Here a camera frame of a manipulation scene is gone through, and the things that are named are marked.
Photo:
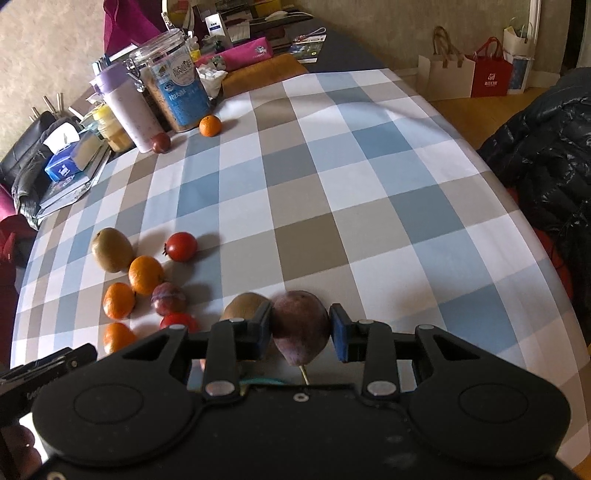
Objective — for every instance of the glass cereal jar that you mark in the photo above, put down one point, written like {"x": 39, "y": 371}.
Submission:
{"x": 166, "y": 70}

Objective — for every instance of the white purple thermos bottle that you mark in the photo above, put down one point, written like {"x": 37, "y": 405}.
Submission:
{"x": 128, "y": 105}

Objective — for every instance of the red shopping bag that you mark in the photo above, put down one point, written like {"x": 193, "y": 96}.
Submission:
{"x": 492, "y": 72}

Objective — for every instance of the black puffer jacket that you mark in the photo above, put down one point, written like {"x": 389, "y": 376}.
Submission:
{"x": 543, "y": 154}

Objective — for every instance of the black leather sofa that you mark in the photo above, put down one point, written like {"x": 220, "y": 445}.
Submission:
{"x": 10, "y": 163}

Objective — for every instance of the pink pouch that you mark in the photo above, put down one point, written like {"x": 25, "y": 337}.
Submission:
{"x": 238, "y": 57}

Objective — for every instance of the far dark plum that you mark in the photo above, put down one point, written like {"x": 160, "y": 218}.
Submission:
{"x": 160, "y": 143}

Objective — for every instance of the wooden cutting board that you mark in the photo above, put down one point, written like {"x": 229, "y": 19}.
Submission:
{"x": 262, "y": 74}

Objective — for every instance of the red tomato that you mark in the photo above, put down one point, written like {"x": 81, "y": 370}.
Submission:
{"x": 180, "y": 247}
{"x": 179, "y": 318}

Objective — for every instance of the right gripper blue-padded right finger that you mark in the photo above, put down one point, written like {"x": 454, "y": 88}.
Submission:
{"x": 371, "y": 343}

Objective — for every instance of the magenta gift bag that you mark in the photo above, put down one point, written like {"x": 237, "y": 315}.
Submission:
{"x": 129, "y": 22}

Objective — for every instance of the dark purple plum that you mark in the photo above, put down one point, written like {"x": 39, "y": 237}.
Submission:
{"x": 301, "y": 327}

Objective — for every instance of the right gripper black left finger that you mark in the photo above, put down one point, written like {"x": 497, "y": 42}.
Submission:
{"x": 229, "y": 343}

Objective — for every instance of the orange mandarin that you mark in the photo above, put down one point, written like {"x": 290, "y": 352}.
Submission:
{"x": 116, "y": 337}
{"x": 145, "y": 274}
{"x": 118, "y": 301}

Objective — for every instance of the stack of books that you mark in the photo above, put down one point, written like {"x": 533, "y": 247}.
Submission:
{"x": 68, "y": 191}

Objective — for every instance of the far small mandarin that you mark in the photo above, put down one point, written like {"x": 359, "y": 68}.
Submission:
{"x": 210, "y": 126}

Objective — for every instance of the kiwi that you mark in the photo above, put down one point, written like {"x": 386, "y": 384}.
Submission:
{"x": 243, "y": 306}
{"x": 112, "y": 250}

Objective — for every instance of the red plum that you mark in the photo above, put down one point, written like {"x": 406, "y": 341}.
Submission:
{"x": 167, "y": 299}

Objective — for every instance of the yellow lid honey jar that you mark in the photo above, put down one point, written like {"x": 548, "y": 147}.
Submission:
{"x": 111, "y": 130}

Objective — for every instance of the beige paper bag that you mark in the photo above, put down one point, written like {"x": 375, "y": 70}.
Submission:
{"x": 446, "y": 74}

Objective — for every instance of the checkered tablecloth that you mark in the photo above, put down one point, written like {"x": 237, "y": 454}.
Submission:
{"x": 346, "y": 185}

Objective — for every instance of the blue tissue pack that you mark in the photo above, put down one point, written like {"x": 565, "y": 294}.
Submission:
{"x": 82, "y": 156}

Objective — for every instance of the gold metal tray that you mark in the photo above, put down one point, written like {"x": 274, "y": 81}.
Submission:
{"x": 259, "y": 380}

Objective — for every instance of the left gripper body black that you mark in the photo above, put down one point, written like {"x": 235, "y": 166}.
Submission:
{"x": 21, "y": 385}

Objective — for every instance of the white paper bag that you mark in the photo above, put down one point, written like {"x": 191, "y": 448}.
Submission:
{"x": 518, "y": 47}

